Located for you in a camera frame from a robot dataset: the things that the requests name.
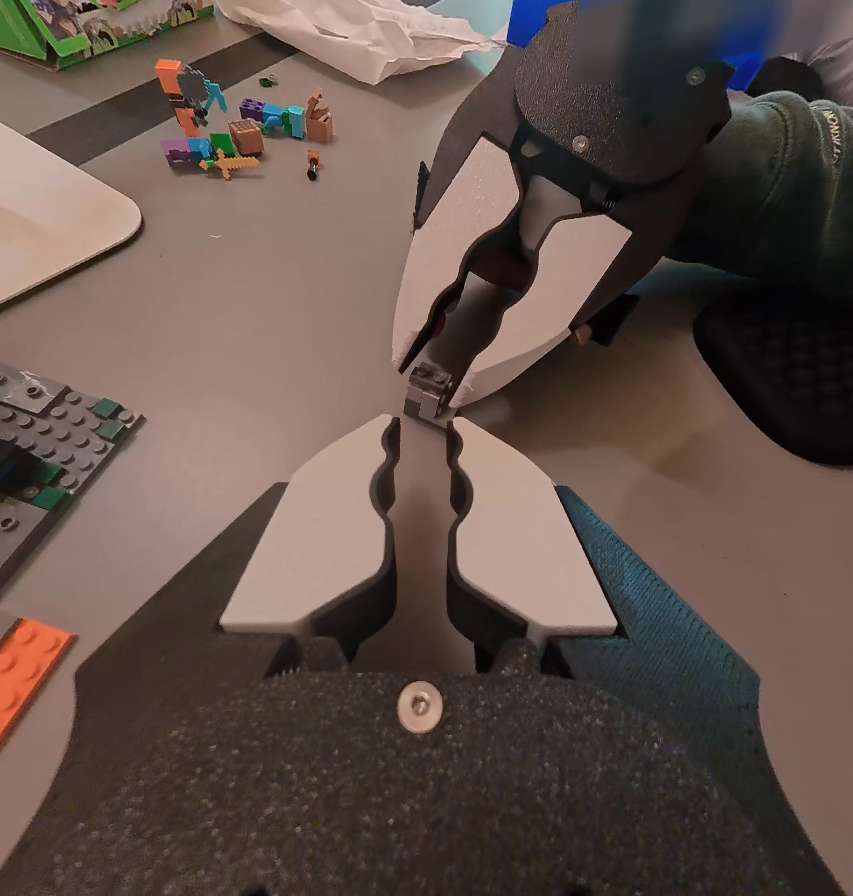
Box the black chair armrest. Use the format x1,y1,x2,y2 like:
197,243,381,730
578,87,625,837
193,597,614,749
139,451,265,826
692,286,853,467

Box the toy brick building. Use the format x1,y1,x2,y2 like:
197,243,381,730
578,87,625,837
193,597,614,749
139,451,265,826
0,355,146,778

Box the grey desk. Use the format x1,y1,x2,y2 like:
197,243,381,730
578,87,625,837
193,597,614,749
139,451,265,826
0,0,853,841

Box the light grey square brick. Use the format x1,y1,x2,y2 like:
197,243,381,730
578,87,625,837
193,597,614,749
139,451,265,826
408,364,457,406

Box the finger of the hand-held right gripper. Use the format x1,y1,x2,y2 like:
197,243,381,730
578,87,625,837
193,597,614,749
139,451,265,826
449,210,637,410
390,136,524,373

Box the white paper bag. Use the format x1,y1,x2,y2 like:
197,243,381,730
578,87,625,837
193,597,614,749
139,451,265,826
215,0,503,85

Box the pile of colourful toy bricks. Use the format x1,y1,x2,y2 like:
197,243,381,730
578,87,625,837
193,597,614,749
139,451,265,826
155,58,335,182

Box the white stand base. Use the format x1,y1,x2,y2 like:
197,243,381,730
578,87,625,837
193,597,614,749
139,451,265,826
0,117,144,318

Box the green toy set box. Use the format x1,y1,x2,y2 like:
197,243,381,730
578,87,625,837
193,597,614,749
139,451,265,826
0,0,216,71

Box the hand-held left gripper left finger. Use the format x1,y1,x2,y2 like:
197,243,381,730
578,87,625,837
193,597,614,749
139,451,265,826
219,413,402,665

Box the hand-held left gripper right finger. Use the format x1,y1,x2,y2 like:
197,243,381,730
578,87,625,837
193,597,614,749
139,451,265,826
445,417,620,667

